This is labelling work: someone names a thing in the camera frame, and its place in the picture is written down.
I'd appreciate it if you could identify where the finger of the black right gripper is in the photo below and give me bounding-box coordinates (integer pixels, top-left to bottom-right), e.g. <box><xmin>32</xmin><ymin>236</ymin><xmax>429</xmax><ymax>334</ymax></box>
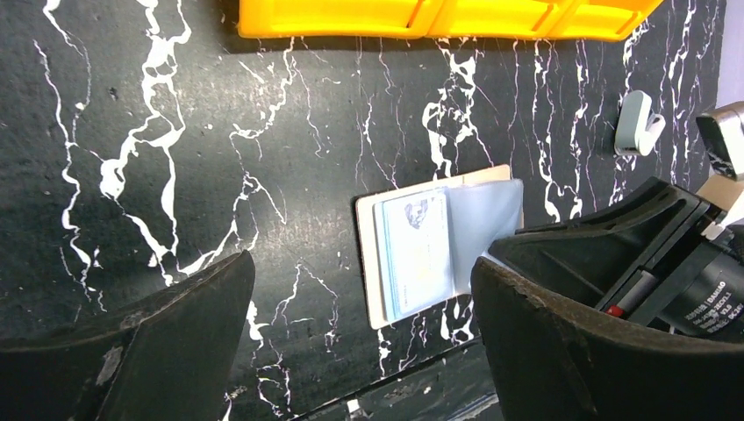
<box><xmin>488</xmin><ymin>177</ymin><xmax>706</xmax><ymax>308</ymax></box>

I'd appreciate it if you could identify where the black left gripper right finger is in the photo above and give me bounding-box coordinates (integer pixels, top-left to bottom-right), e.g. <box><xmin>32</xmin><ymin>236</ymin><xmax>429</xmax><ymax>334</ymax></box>
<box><xmin>471</xmin><ymin>257</ymin><xmax>743</xmax><ymax>420</ymax></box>

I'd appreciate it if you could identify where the yellow three-compartment plastic bin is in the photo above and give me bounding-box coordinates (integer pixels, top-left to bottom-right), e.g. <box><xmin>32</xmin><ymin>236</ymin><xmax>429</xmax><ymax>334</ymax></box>
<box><xmin>237</xmin><ymin>0</ymin><xmax>661</xmax><ymax>41</ymax></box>

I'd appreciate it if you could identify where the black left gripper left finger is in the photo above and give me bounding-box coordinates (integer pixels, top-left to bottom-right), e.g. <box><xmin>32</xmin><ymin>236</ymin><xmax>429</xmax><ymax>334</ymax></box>
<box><xmin>1</xmin><ymin>251</ymin><xmax>255</xmax><ymax>420</ymax></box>

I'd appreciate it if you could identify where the light blue VIP card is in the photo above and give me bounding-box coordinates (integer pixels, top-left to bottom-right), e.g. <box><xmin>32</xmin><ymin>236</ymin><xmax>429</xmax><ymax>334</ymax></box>
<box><xmin>373</xmin><ymin>189</ymin><xmax>455</xmax><ymax>323</ymax></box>

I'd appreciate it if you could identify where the white clip on table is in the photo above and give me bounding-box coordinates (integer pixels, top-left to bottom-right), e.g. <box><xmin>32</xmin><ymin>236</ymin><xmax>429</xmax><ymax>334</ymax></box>
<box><xmin>614</xmin><ymin>90</ymin><xmax>666</xmax><ymax>156</ymax></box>

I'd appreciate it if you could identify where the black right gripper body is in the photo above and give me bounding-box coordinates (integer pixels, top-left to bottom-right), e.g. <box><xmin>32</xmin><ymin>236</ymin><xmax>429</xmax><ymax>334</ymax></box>
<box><xmin>592</xmin><ymin>197</ymin><xmax>743</xmax><ymax>340</ymax></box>

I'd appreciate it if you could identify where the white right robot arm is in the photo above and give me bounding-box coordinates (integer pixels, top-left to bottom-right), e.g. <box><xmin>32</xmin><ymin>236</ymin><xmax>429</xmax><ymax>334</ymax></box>
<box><xmin>487</xmin><ymin>102</ymin><xmax>743</xmax><ymax>343</ymax></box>

